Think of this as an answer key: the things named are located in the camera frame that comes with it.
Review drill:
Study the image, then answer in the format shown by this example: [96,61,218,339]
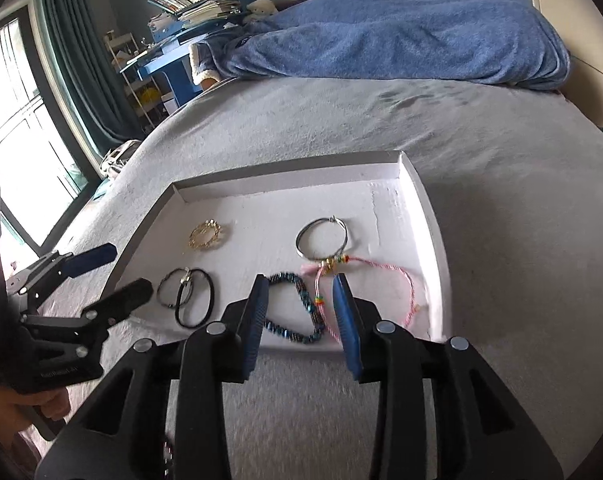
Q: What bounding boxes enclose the blue desk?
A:
[120,0,243,109]

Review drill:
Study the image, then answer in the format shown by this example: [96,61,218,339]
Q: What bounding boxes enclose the stack of papers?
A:
[178,0,243,29]

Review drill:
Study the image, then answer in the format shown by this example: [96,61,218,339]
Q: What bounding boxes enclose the blue fleece blanket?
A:
[188,0,572,92]

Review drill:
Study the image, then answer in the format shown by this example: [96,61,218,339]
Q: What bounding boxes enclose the blue beaded bracelet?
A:
[262,272,328,346]

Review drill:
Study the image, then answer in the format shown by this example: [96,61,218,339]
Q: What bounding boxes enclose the white plush toy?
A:
[244,0,278,24]

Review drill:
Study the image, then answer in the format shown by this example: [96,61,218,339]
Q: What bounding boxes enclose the grey cardboard box lid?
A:
[112,150,455,354]

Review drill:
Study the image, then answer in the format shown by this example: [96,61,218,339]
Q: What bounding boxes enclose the black hair tie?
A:
[174,268,216,330]

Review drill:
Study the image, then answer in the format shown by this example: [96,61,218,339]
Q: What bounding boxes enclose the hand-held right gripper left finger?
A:
[34,274,270,480]

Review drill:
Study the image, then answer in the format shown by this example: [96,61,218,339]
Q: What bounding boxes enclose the silver bangle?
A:
[296,215,350,260]

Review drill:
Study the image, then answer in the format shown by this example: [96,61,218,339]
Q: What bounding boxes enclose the window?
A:
[0,2,91,252]

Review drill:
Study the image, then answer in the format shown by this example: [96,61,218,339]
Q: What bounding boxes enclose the white bag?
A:
[98,139,143,179]

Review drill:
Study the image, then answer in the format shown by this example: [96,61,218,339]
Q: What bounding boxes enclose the beige wardrobe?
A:
[523,0,603,132]

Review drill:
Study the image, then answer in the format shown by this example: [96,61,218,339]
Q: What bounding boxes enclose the teal curtain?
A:
[32,0,148,147]

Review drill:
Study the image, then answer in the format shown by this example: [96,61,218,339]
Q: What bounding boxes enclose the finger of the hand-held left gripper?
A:
[6,242,118,305]
[20,278,155,357]

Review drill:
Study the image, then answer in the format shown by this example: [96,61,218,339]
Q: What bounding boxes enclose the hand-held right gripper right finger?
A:
[331,272,565,480]

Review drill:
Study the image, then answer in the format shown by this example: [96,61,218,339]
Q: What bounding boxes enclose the person's left hand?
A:
[0,388,73,432]

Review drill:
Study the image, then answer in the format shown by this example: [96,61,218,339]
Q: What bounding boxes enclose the gold chain bracelet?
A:
[188,218,227,250]

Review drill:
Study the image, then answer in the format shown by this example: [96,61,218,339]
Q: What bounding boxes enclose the pink cord bracelet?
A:
[301,255,417,344]

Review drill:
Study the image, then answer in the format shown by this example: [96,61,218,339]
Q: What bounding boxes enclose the black cord bracelet silver clasp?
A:
[156,267,198,310]

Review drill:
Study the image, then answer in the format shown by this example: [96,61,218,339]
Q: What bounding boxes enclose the white wire rack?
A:
[103,31,155,129]

